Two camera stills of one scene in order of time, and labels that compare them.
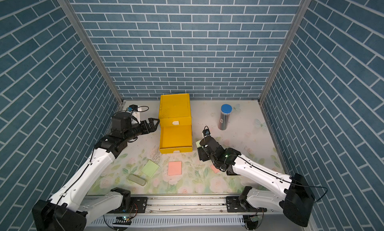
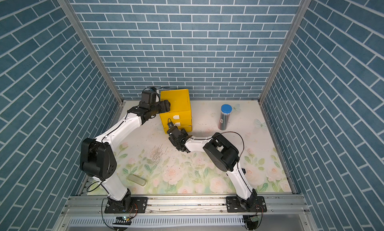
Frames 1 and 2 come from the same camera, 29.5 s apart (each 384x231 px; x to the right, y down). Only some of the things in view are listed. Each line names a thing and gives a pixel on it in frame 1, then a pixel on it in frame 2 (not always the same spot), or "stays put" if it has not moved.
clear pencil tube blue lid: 226,110 stays put
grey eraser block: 135,179 stays put
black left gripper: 152,127 to 164,108
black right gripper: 201,152 to 172,141
